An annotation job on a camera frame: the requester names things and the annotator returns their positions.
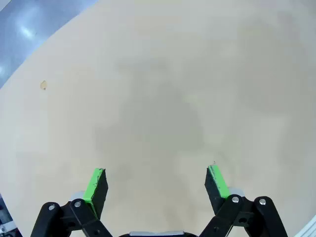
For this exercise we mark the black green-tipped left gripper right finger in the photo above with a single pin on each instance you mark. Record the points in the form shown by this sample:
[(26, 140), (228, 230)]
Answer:
[(217, 187)]

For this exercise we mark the dark equipment clutter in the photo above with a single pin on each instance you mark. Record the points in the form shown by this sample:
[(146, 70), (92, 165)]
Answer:
[(6, 219)]

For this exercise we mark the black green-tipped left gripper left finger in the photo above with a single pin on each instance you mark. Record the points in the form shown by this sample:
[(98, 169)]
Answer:
[(95, 195)]

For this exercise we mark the white table frame rail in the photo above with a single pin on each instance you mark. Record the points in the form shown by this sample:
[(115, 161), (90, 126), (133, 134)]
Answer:
[(308, 229)]

